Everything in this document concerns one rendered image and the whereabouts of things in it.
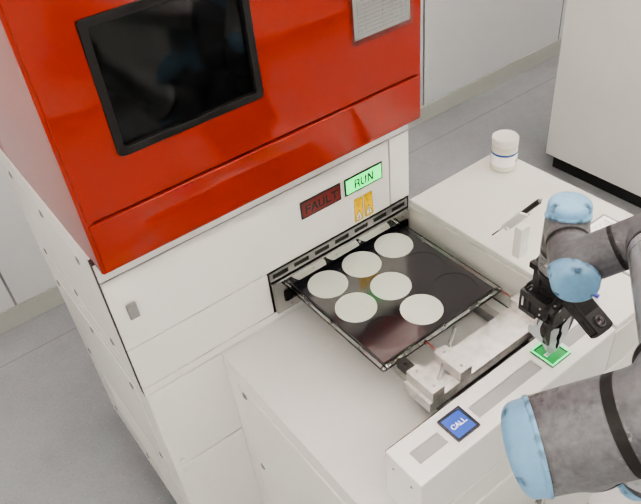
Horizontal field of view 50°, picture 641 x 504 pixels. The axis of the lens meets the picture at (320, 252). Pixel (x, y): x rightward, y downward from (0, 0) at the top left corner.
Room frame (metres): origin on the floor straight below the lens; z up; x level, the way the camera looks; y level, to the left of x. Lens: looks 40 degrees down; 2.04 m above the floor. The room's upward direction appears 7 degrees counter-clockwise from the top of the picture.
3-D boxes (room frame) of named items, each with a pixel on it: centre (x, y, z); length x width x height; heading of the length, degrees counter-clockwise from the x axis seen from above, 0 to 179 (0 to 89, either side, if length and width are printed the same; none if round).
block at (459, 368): (0.95, -0.25, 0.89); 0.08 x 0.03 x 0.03; 33
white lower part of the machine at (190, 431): (1.53, 0.28, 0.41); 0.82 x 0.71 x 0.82; 123
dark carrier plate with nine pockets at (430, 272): (1.20, -0.16, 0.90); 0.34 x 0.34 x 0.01; 33
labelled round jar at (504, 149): (1.55, -0.53, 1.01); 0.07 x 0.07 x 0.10
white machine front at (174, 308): (1.24, 0.10, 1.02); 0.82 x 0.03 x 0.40; 123
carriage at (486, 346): (0.99, -0.32, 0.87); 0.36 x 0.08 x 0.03; 123
